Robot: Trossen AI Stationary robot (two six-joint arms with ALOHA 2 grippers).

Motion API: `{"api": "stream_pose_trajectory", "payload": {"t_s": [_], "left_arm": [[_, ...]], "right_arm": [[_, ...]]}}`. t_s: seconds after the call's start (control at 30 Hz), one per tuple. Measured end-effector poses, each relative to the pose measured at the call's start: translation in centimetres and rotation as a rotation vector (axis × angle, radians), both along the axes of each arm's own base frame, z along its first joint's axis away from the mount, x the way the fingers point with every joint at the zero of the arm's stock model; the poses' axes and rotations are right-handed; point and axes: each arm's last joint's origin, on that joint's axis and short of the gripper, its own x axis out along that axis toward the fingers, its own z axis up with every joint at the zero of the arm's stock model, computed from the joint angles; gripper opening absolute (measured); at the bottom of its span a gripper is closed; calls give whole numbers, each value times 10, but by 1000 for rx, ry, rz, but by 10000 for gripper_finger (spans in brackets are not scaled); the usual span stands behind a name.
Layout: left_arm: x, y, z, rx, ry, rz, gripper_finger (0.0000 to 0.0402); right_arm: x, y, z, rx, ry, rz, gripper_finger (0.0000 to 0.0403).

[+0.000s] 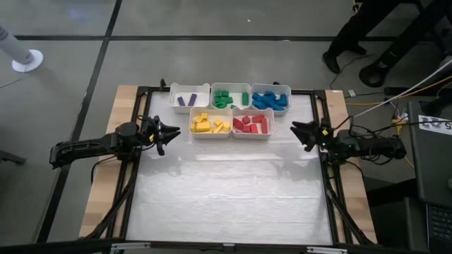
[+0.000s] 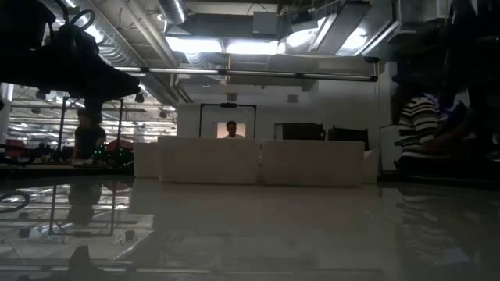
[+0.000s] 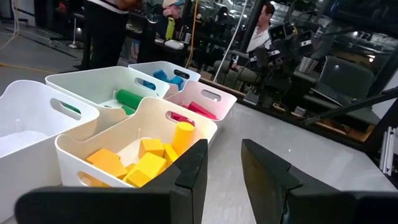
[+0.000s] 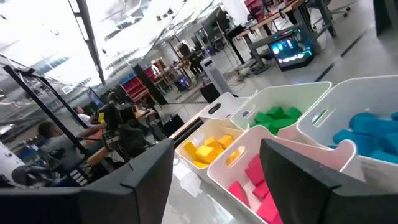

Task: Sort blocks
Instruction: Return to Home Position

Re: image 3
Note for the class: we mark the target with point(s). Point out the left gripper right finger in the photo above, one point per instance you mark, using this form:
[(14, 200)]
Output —
[(273, 193)]

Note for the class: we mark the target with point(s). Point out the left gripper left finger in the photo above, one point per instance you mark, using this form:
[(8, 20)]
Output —
[(189, 186)]

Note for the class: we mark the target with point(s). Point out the long green wooden block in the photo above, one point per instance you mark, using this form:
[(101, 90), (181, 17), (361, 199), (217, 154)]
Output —
[(128, 109)]

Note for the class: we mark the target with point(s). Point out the long blue wooden block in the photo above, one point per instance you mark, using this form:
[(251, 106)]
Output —
[(177, 81), (149, 85)]

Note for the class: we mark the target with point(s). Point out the green half-round wooden block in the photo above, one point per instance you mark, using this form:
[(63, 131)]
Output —
[(128, 98)]

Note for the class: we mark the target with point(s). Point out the green wooden cube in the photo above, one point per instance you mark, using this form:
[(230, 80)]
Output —
[(71, 107)]

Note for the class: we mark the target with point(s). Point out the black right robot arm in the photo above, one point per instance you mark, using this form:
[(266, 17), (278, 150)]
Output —
[(280, 53)]

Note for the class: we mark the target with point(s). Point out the white table mat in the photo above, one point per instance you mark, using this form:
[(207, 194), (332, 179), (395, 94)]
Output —
[(280, 146)]

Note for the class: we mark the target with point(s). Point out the white plastic bin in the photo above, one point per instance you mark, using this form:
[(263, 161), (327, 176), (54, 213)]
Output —
[(93, 84), (149, 119), (146, 67), (192, 90), (28, 105)]

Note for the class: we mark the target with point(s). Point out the silver aluminium extrusion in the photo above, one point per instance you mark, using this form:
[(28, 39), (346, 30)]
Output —
[(388, 151)]

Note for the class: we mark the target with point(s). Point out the metal cup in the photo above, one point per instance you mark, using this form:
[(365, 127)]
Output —
[(308, 64)]

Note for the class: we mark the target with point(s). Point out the open grey laptop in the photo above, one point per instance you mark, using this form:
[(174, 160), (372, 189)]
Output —
[(345, 77)]

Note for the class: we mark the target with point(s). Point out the white box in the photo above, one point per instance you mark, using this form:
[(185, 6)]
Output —
[(174, 44)]

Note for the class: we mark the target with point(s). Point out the person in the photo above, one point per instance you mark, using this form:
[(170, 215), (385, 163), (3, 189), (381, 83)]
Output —
[(172, 15), (258, 37), (105, 34)]

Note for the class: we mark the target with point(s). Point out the green drink bottle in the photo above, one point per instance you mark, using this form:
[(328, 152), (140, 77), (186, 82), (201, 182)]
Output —
[(170, 28)]

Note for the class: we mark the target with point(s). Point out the black floor stand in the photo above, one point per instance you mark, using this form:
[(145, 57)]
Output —
[(250, 25)]

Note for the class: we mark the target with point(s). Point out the thin white floor stand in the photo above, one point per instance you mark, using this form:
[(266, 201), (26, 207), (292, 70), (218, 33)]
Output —
[(74, 32)]

